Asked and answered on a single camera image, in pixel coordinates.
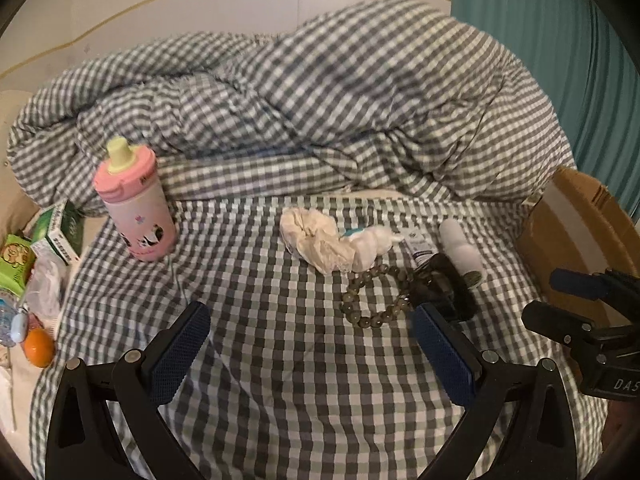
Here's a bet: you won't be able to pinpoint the grey checked duvet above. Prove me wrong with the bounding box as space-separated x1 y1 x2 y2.
7 0 576 211

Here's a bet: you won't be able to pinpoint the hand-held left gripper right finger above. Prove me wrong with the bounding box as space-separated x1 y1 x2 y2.
410 302 581 480

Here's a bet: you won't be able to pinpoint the tan pillow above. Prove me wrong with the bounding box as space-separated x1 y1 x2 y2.
0 90 46 241

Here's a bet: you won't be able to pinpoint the black sunglasses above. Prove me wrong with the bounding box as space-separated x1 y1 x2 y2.
410 254 478 322

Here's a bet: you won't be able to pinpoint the white tissue wad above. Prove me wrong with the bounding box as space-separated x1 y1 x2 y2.
279 208 351 276

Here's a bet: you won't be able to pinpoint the cream fitted sheet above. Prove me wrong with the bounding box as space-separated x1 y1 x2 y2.
0 195 116 461

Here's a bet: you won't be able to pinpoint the pink drinking bottle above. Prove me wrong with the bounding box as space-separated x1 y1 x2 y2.
94 136 177 263

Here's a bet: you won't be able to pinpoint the teal curtain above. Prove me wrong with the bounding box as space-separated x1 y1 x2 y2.
450 0 640 166

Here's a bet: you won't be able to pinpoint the white roll-on bottle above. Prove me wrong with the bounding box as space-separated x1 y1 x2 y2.
438 218 485 288

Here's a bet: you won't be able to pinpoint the green snack packet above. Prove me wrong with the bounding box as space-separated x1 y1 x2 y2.
0 234 38 297

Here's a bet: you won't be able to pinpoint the small water bottle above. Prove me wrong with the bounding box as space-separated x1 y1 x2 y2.
0 290 21 348

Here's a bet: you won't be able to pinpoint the brown bead bracelet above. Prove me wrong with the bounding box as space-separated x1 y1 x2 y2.
341 265 416 330

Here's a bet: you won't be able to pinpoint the cardboard box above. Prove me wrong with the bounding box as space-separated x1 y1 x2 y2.
515 166 640 321

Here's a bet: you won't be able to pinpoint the green and white box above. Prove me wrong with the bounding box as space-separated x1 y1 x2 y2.
31 200 85 263

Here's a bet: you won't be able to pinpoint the white paper sheet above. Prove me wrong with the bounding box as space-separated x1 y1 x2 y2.
0 365 21 436

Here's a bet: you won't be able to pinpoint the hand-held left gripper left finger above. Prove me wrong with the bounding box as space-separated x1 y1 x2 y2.
45 301 211 480

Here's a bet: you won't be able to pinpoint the grey checked bed sheet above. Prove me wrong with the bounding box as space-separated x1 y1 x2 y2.
30 192 608 480

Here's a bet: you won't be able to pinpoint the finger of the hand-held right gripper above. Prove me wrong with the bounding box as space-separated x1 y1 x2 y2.
550 267 640 303
521 300 598 348

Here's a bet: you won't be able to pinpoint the orange fruit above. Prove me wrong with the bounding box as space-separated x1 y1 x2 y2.
23 329 55 367

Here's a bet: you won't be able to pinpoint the small white tube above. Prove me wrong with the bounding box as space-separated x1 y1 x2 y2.
402 230 433 268

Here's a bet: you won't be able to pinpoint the crumpled clear plastic bag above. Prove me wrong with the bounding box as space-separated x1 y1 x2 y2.
25 255 71 321

